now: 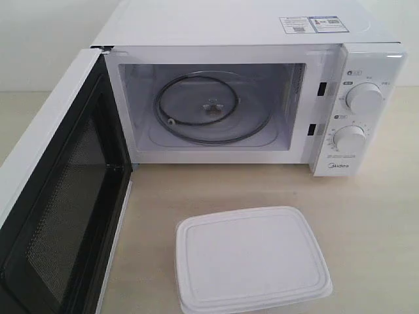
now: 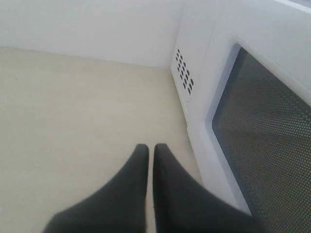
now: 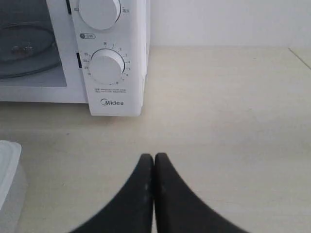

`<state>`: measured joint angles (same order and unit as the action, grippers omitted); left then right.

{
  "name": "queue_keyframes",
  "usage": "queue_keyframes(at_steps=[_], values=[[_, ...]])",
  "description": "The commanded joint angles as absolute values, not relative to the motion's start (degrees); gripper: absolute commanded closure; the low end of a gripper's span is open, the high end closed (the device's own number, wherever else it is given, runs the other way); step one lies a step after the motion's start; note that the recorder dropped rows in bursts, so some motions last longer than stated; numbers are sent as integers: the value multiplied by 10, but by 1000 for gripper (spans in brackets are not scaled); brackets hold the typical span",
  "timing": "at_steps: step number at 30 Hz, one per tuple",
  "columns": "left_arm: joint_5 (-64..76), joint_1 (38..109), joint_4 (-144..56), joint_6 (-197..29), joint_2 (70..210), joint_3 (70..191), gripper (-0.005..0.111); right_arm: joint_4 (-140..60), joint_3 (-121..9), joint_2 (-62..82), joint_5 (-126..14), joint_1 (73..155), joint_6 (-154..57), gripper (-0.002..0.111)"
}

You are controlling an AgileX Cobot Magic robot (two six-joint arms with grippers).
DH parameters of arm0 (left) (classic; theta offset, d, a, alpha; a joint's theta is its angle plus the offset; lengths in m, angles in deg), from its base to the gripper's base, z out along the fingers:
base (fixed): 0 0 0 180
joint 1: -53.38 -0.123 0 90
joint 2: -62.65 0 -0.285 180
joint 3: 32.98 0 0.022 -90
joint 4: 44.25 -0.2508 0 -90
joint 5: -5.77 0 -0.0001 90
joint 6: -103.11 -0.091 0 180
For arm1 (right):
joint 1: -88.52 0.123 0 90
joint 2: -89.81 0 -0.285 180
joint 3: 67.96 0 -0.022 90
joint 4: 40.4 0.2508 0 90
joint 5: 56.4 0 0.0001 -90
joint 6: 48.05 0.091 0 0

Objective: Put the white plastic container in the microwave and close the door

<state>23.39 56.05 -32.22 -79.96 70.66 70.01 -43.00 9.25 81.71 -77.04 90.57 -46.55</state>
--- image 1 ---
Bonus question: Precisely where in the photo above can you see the white plastic lidded container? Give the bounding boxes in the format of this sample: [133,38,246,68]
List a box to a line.
[174,206,333,313]

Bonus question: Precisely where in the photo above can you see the white microwave door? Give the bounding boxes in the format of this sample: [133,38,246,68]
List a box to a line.
[1,48,132,313]

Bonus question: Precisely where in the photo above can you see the white microwave oven body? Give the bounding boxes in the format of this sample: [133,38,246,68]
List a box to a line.
[92,1,407,177]

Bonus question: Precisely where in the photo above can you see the glass turntable plate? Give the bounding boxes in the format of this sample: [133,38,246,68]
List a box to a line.
[153,70,272,146]

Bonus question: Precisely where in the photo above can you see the lower white timer knob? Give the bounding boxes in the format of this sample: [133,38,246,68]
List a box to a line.
[333,126,366,154]

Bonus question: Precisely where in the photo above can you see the upper white control knob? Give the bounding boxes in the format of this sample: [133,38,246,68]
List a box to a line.
[346,82,384,114]

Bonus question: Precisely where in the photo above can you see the white and blue label sticker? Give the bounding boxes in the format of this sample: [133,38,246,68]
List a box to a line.
[280,16,350,34]

